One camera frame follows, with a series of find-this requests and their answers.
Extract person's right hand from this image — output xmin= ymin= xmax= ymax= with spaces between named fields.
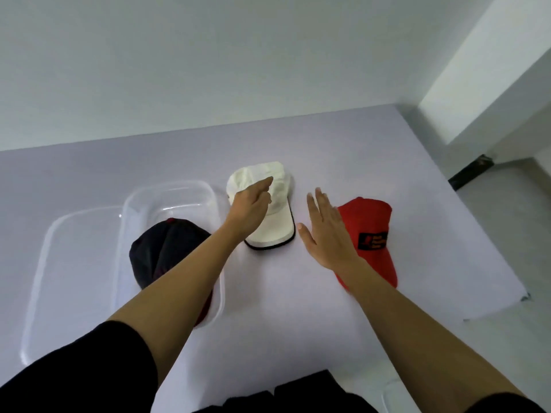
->
xmin=297 ymin=188 xmax=362 ymax=274

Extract person's left hand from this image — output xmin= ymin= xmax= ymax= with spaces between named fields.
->
xmin=223 ymin=176 xmax=275 ymax=244

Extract white cap with logo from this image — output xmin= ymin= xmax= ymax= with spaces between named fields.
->
xmin=227 ymin=162 xmax=297 ymax=251

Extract red cap with patch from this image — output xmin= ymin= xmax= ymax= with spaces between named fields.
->
xmin=333 ymin=196 xmax=398 ymax=293

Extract clear plastic box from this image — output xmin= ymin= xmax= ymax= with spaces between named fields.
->
xmin=111 ymin=180 xmax=227 ymax=330

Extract black and red cap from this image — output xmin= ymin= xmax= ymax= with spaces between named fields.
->
xmin=129 ymin=217 xmax=215 ymax=328

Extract clear plastic lid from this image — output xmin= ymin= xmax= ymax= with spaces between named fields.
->
xmin=19 ymin=205 xmax=126 ymax=367

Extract person's right forearm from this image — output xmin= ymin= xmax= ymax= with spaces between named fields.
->
xmin=337 ymin=260 xmax=524 ymax=413

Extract person's left forearm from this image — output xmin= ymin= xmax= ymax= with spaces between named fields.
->
xmin=107 ymin=225 xmax=242 ymax=388

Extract person's black trousers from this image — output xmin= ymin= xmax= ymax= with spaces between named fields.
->
xmin=193 ymin=369 xmax=379 ymax=413

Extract person's black left sleeve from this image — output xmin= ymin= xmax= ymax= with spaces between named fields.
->
xmin=0 ymin=321 xmax=159 ymax=413

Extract person's black sleeve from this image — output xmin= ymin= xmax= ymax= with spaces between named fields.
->
xmin=464 ymin=392 xmax=545 ymax=413
xmin=0 ymin=321 xmax=159 ymax=413

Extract person's black right sleeve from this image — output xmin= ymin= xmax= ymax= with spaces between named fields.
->
xmin=464 ymin=392 xmax=545 ymax=413

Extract black object on floor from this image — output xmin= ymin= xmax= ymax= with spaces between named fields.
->
xmin=447 ymin=154 xmax=495 ymax=192

